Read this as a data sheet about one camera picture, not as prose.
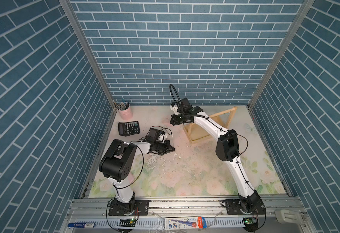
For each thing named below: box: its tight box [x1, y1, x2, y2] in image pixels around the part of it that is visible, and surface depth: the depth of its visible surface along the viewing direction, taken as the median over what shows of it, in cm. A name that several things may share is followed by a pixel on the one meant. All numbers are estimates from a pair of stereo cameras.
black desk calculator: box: [118, 120, 140, 137], surface depth 106 cm
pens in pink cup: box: [114, 98, 130, 111], surface depth 109 cm
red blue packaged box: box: [164, 216, 208, 231], surface depth 70 cm
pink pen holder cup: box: [118, 105, 134, 120], surface depth 108 cm
